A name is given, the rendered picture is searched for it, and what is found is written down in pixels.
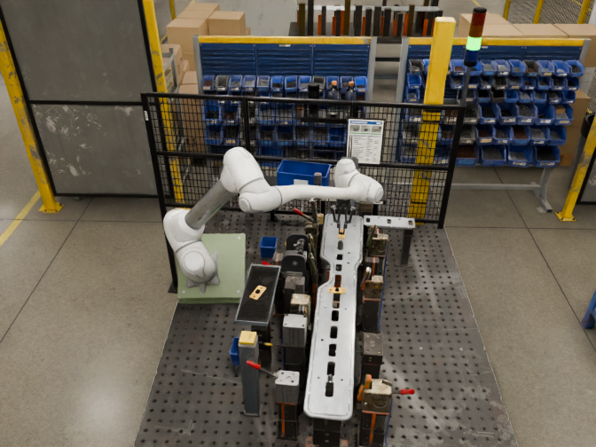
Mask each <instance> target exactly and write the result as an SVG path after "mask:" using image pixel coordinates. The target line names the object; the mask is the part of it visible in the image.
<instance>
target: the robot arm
mask: <svg viewBox="0 0 596 447"><path fill-rule="evenodd" d="M223 164H224V166H223V172H222V174H221V178H220V179H219V180H218V181H217V182H216V184H215V185H214V186H213V187H212V188H211V189H210V190H209V191H208V192H207V193H206V194H205V195H204V196H203V197H202V198H201V200H200V201H199V202H198V203H197V204H196V205H195V206H194V207H193V208H192V209H191V210H185V209H182V208H176V209H173V210H171V211H169V212H168V213H167V214H166V215H165V217H164V220H163V227H164V231H165V233H166V236H167V238H168V241H169V244H170V245H171V247H172V249H173V250H174V252H175V254H176V257H177V260H178V261H179V264H180V267H181V270H182V272H183V274H184V275H185V276H186V277H187V282H186V286H187V287H192V286H200V292H201V293H203V294H204V293H206V285H219V284H220V280H219V277H218V265H217V258H218V253H217V252H214V253H211V254H210V253H209V252H208V251H207V249H206V247H205V245H204V244H203V242H202V240H201V236H202V233H203V231H204V228H205V223H206V222H207V221H208V220H209V219H210V218H211V217H212V216H213V215H214V214H215V213H216V212H217V211H218V210H219V209H220V208H221V207H222V206H223V205H224V204H225V203H227V202H228V201H229V200H230V199H231V198H232V197H233V196H234V195H235V194H236V193H239V195H240V196H239V206H240V208H241V209H242V210H243V211H244V212H246V213H249V214H260V213H264V212H268V211H272V210H273V209H275V208H278V207H280V206H282V205H284V204H285V203H287V202H288V201H290V200H293V199H297V198H320V199H336V204H335V205H334V206H333V205H332V206H331V210H332V211H333V222H334V223H337V228H339V234H340V230H341V221H340V217H341V212H344V214H345V221H344V226H343V235H344V234H345V229H347V226H348V224H350V223H351V219H352V216H353V213H354V211H355V207H352V206H351V204H350V199H353V200H356V201H369V202H377V201H379V200H380V199H381V197H382V195H383V188H382V186H381V185H380V184H379V183H378V182H377V181H375V180H374V179H372V178H370V177H368V176H365V175H362V174H360V173H359V172H358V171H357V170H356V167H355V164H354V162H353V161H352V160H349V159H343V160H340V161H338V163H337V165H336V169H335V174H334V182H335V187H326V186H316V185H305V184H297V185H285V186H269V185H268V183H267V182H266V181H265V179H264V177H263V173H262V171H261V169H260V168H259V166H258V164H257V162H256V161H255V159H254V157H253V156H252V155H251V154H250V153H249V152H248V151H247V150H246V149H243V148H242V147H235V148H232V149H231V150H229V151H228V152H227V153H226V154H225V156H224V157H223ZM335 208H337V209H338V210H339V214H338V218H337V219H336V215H335ZM349 209H350V210H351V212H350V216H349V220H348V215H347V211H348V210H349Z"/></svg>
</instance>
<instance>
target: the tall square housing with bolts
mask: <svg viewBox="0 0 596 447"><path fill-rule="evenodd" d="M306 338H307V316H306V315H296V314H285V316H284V321H283V328H282V345H291V346H292V347H289V346H284V347H283V371H290V372H298V373H299V393H301V392H303V393H305V389H306V380H307V376H306V375H305V367H306V354H304V349H305V345H306ZM285 347H286V361H285Z"/></svg>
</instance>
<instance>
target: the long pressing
mask: <svg viewBox="0 0 596 447"><path fill-rule="evenodd" d="M354 225H355V226H354ZM338 230H339V228H337V223H334V222H333V214H326V215H325V220H324V227H323V234H322V240H321V248H320V258H321V259H322V260H323V261H325V262H326V263H328V264H329V265H330V275H329V280H328V281H327V282H326V283H324V284H323V285H322V286H320V287H319V288H318V293H317V300H316V308H315V316H314V323H313V330H312V337H311V345H310V359H309V366H308V373H307V381H306V389H305V396H304V403H303V411H304V413H305V415H306V416H308V417H310V418H312V419H322V420H339V421H345V420H349V419H350V418H351V416H352V413H353V388H354V361H355V334H356V307H357V267H358V266H359V264H360V263H361V262H362V261H363V238H364V218H363V217H362V216H352V219H351V223H348V226H347V229H345V239H338ZM339 240H342V241H343V249H342V250H340V249H338V248H337V247H338V241H339ZM337 255H342V260H337ZM337 264H340V265H341V266H342V267H341V271H337V270H336V265H337ZM336 275H340V276H341V288H346V294H339V295H340V304H339V309H334V308H333V295H334V294H335V293H328V287H334V281H335V276H336ZM325 307H326V308H325ZM345 309H346V310H345ZM334 310H335V311H339V317H338V321H337V322H333V321H332V312H333V311H334ZM332 326H333V327H337V328H338V330H337V338H336V339H332V338H330V333H331V327H332ZM321 340H323V341H321ZM330 344H335V345H336V355H335V357H330V356H329V355H328V354H329V345H330ZM328 363H335V367H334V376H333V381H329V380H327V378H328V375H327V365H328ZM318 377H319V378H318ZM327 382H332V383H333V396H332V397H329V396H325V386H326V383H327Z"/></svg>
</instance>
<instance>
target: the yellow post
mask: <svg viewBox="0 0 596 447"><path fill-rule="evenodd" d="M455 25H456V21H455V19H454V18H446V17H436V18H435V26H434V33H433V39H432V45H431V52H430V58H429V64H428V71H427V83H426V89H425V96H424V102H423V104H437V105H442V104H443V95H444V86H445V79H446V75H447V71H448V66H449V63H450V57H451V47H452V42H453V36H454V30H455ZM422 113H423V114H428V115H431V114H432V115H435V114H436V110H435V109H433V113H432V109H428V112H427V109H424V112H423V109H422ZM440 114H441V110H437V114H436V115H440ZM421 119H422V123H426V120H427V123H430V120H431V123H437V124H439V120H440V116H436V118H435V116H432V119H431V116H426V115H423V118H422V115H421ZM437 124H436V125H435V130H434V124H431V125H430V124H422V125H421V124H420V126H421V131H430V132H433V131H434V132H437V131H438V125H437ZM425 125H426V130H425ZM429 125H430V130H429ZM430 132H429V136H428V132H425V136H424V132H420V134H419V139H423V138H424V139H426V140H424V143H423V140H420V143H419V140H418V145H419V147H422V144H423V147H427V148H435V142H436V141H433V142H432V141H427V138H428V140H432V137H433V140H436V137H437V133H434V135H433V133H430ZM431 143H432V147H431ZM427 148H423V149H422V148H419V150H418V148H417V151H418V155H421V150H422V155H428V156H426V159H425V156H421V160H420V156H416V157H417V163H424V161H425V163H428V160H429V163H433V159H434V157H430V159H429V154H430V156H434V152H435V149H431V153H430V149H427ZM426 149H427V153H426ZM417 163H416V164H417ZM424 170H425V169H424ZM425 171H431V170H425ZM425 171H420V172H419V171H415V175H414V172H413V175H414V177H418V174H419V178H426V177H427V178H430V175H431V172H428V173H427V172H425ZM422 172H423V177H422ZM417 180H418V185H425V183H426V185H429V181H430V179H427V181H426V179H422V183H421V179H418V178H414V181H413V179H412V182H413V184H414V186H413V187H412V193H411V196H412V199H413V200H410V202H411V206H413V205H414V206H416V207H414V209H413V207H409V208H410V212H409V210H408V213H412V211H413V213H420V211H421V214H425V208H422V209H421V208H418V212H417V206H418V203H419V207H421V205H422V207H425V206H426V202H427V201H426V199H427V193H424V199H423V193H421V194H419V193H416V197H415V193H414V192H424V188H425V192H428V186H426V187H425V186H421V189H420V186H417V191H416V186H415V185H417ZM419 196H420V200H418V199H419ZM414 199H415V203H414ZM422 200H423V204H422Z"/></svg>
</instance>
